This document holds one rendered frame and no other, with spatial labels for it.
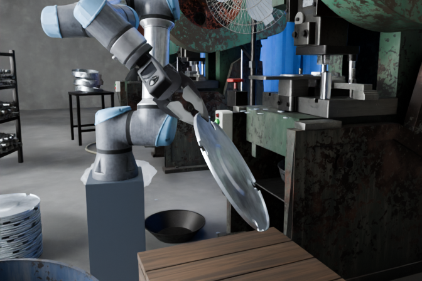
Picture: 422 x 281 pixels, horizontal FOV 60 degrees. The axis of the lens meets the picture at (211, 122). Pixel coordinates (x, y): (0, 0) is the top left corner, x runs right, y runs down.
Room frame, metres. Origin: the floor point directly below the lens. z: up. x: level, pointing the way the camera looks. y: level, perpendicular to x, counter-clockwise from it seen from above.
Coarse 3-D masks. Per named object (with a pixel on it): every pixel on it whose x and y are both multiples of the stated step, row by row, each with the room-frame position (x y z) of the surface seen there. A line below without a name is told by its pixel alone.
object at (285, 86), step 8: (280, 80) 1.41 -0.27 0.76; (288, 80) 1.36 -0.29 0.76; (296, 80) 1.35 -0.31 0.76; (304, 80) 1.36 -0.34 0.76; (280, 88) 1.41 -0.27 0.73; (288, 88) 1.36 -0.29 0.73; (296, 88) 1.35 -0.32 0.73; (304, 88) 1.36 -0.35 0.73; (280, 96) 1.41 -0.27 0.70; (288, 96) 1.36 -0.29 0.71; (296, 96) 1.35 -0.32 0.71; (280, 104) 1.40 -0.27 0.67; (288, 104) 1.35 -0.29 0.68
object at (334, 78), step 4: (332, 76) 1.37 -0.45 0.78; (336, 76) 1.38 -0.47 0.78; (340, 76) 1.39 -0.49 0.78; (344, 76) 1.39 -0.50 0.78; (312, 80) 1.44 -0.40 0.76; (316, 80) 1.41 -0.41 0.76; (320, 80) 1.39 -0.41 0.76; (332, 80) 1.37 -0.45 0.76; (336, 80) 1.38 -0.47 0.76; (340, 80) 1.39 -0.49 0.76; (344, 80) 1.39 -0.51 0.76; (308, 84) 1.46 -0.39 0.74; (312, 84) 1.44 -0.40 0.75; (316, 84) 1.41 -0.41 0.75; (332, 84) 1.37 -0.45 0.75
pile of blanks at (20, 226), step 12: (12, 216) 1.39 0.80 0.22; (24, 216) 1.42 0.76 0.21; (36, 216) 1.48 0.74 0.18; (0, 228) 1.35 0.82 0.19; (12, 228) 1.37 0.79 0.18; (24, 228) 1.41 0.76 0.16; (36, 228) 1.47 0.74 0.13; (0, 240) 1.35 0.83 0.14; (12, 240) 1.38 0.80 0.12; (24, 240) 1.41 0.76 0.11; (36, 240) 1.48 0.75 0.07; (0, 252) 1.35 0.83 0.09; (12, 252) 1.37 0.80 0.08; (24, 252) 1.40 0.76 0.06; (36, 252) 1.46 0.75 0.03
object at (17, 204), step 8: (0, 200) 1.55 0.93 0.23; (8, 200) 1.53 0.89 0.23; (16, 200) 1.55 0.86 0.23; (24, 200) 1.55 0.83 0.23; (32, 200) 1.55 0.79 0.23; (0, 208) 1.44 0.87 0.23; (8, 208) 1.44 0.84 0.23; (16, 208) 1.46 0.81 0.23; (24, 208) 1.46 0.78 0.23; (32, 208) 1.46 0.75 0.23; (0, 216) 1.37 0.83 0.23; (8, 216) 1.37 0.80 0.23
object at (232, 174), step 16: (208, 128) 0.81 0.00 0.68; (208, 144) 0.73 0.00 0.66; (224, 144) 0.85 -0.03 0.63; (208, 160) 0.65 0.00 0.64; (224, 160) 0.74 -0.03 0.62; (240, 160) 0.90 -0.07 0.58; (224, 176) 0.69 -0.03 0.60; (240, 176) 0.78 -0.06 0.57; (224, 192) 0.63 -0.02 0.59; (240, 192) 0.72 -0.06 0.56; (256, 192) 0.85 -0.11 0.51; (240, 208) 0.66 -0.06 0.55; (256, 208) 0.76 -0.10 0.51; (256, 224) 0.70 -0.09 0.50
